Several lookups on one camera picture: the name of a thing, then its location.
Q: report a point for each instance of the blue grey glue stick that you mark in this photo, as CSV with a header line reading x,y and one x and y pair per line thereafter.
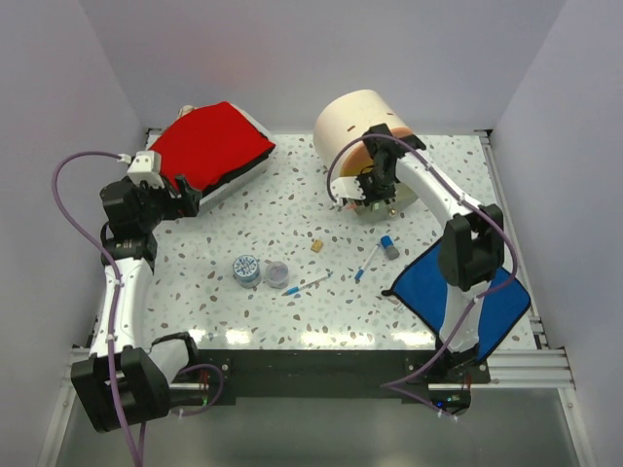
x,y
390,249

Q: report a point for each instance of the round beige drawer organizer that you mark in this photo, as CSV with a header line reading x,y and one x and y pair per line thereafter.
x,y
339,124

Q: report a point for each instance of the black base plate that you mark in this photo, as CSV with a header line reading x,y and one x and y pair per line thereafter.
x,y
324,374

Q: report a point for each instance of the blue microfiber cloth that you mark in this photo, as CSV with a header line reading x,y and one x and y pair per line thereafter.
x,y
421,288

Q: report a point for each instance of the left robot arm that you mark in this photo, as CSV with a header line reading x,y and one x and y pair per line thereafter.
x,y
122,370

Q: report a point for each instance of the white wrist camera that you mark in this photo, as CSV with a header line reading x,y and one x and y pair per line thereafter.
x,y
347,188
145,168

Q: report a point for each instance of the black cloth under red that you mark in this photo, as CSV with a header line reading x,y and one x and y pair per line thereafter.
x,y
238,159

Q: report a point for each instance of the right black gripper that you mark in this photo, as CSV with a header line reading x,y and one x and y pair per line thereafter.
x,y
389,195

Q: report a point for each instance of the purple glitter tape roll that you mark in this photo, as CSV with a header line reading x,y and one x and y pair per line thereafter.
x,y
277,275

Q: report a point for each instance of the blue patterned tape roll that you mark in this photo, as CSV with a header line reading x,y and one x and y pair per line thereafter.
x,y
246,271

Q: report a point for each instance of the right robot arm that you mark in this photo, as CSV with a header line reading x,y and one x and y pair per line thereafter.
x,y
472,244

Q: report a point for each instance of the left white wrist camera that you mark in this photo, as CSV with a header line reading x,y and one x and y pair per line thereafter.
x,y
145,168

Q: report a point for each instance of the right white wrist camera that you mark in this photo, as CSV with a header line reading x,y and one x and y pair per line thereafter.
x,y
347,188

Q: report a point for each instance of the small tan eraser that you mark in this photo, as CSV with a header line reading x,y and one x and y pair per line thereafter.
x,y
317,246

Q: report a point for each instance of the white pen blue clip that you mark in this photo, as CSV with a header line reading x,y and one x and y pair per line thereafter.
x,y
365,265

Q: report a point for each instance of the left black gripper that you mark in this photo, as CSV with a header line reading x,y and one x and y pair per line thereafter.
x,y
186,204

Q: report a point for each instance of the white plastic basket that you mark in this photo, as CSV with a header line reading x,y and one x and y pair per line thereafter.
x,y
243,170

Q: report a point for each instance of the white blue cap pen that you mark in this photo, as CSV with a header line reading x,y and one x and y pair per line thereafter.
x,y
297,289

